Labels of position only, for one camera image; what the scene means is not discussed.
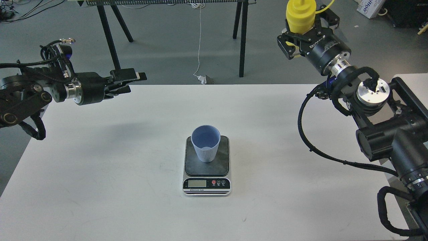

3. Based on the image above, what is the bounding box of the black legged background table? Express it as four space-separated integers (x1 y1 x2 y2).
67 0 257 78

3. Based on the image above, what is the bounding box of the white side table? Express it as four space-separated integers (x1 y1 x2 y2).
389 73 428 115

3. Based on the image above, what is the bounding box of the blue ribbed plastic cup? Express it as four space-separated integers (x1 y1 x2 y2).
191 125 221 163

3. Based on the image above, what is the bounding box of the white power adapter on floor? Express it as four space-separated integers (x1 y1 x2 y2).
197 75 215 84

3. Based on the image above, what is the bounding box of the digital kitchen scale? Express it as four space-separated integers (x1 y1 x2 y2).
182 135 231 196

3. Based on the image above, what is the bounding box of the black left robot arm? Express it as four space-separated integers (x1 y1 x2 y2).
0 38 147 140

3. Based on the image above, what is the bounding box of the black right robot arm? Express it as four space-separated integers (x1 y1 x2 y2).
277 0 428 241

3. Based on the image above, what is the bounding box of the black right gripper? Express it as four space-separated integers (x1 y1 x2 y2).
277 5 351 76

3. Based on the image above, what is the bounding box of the white cardboard box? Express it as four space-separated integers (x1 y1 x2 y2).
356 0 387 19

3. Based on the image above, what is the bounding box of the yellow squeeze bottle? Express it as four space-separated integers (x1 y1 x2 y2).
286 0 335 34

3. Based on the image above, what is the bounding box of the white hanging cable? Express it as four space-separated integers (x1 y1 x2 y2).
193 3 205 79

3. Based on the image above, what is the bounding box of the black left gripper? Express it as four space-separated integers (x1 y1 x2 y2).
74 68 148 105

